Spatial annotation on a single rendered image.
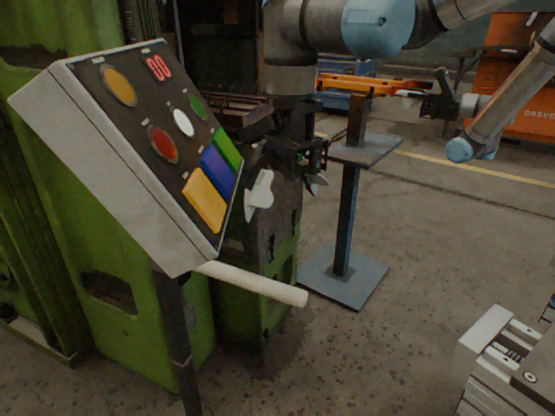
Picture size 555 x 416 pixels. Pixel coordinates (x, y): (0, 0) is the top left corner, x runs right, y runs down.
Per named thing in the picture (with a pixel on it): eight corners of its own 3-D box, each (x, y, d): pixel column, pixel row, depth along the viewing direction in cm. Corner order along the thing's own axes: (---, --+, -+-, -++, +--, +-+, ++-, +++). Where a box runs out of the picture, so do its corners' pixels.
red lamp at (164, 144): (186, 156, 48) (181, 125, 45) (163, 167, 44) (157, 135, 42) (168, 152, 49) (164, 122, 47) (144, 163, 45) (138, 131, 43)
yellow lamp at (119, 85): (146, 101, 44) (140, 65, 42) (117, 109, 40) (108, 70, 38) (128, 99, 45) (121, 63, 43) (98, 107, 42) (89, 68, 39)
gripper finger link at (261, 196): (251, 230, 52) (279, 174, 51) (230, 214, 56) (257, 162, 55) (265, 234, 54) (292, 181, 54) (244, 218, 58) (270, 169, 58)
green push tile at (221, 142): (242, 157, 71) (221, 126, 68) (237, 172, 65) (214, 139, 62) (234, 161, 72) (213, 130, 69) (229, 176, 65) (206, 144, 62)
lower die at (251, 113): (274, 121, 117) (274, 95, 113) (243, 138, 102) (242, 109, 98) (176, 108, 134) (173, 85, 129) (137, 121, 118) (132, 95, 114)
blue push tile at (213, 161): (236, 178, 63) (212, 143, 59) (230, 197, 56) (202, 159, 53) (227, 182, 63) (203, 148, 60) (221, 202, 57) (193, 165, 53)
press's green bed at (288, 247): (297, 299, 172) (301, 218, 149) (262, 358, 143) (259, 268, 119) (206, 267, 193) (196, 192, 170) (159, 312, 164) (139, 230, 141)
